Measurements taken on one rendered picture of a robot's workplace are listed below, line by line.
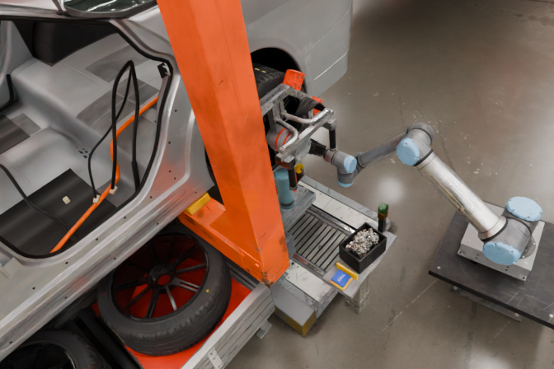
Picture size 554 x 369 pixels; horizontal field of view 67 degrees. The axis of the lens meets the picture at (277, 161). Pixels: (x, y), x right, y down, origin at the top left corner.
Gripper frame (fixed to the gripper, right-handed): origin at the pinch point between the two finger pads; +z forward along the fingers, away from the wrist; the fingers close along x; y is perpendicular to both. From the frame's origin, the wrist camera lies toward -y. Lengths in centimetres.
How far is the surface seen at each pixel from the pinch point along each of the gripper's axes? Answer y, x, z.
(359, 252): -24, -34, -69
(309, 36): -21, 57, 8
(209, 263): -53, -72, -10
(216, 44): -134, 27, -44
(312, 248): 22, -60, -26
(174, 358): -65, -117, -20
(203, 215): -56, -50, 3
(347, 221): 41, -38, -32
